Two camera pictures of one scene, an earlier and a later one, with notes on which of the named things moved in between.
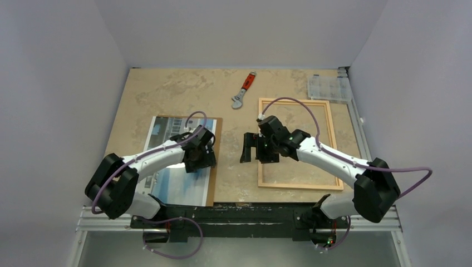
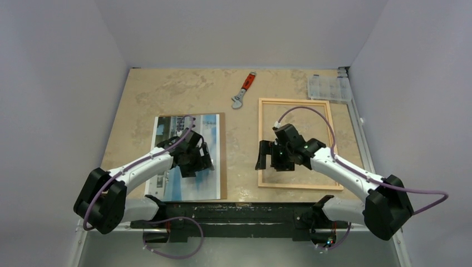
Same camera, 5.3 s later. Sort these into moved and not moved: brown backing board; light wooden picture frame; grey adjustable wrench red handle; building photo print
Moved: brown backing board
Not moved: building photo print; grey adjustable wrench red handle; light wooden picture frame
